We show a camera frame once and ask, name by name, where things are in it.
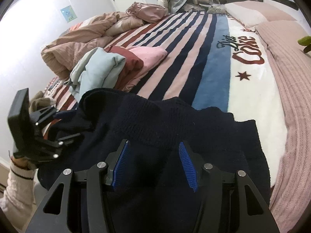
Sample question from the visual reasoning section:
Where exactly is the dark navy knit sweater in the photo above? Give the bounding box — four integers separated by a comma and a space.
38, 88, 271, 232

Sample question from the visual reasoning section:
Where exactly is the left forearm white sleeve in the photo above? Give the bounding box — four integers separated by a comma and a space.
1, 161, 35, 232

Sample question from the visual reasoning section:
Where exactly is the person's left hand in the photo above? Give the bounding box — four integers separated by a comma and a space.
11, 156, 36, 170

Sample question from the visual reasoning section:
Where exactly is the pink knit bedspread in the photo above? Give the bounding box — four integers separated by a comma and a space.
256, 21, 310, 232

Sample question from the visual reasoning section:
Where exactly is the olive fleece garment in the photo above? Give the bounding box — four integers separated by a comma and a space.
29, 91, 56, 113

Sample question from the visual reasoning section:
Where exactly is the tan pink quilted duvet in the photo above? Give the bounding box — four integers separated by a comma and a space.
41, 12, 144, 80

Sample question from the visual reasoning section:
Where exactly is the light blue sweatshirt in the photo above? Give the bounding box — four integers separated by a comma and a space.
63, 47, 126, 102

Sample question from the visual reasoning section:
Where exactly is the dark red folded garment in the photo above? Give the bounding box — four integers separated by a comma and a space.
105, 46, 144, 90

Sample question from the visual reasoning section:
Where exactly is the pink folded garment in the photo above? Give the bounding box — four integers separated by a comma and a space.
122, 46, 168, 92

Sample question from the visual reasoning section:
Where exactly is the striped fleece blanket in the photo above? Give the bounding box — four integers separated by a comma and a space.
42, 10, 288, 187

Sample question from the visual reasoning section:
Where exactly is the pink satin handbag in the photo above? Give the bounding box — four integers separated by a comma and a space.
126, 2, 168, 23

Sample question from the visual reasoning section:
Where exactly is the green avocado plush toy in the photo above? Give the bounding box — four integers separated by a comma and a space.
297, 36, 311, 53

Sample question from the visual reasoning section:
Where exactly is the pink ribbed pillow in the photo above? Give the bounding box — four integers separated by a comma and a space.
225, 0, 296, 29

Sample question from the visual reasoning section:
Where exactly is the small blue wall poster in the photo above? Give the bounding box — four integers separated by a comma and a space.
61, 5, 77, 23

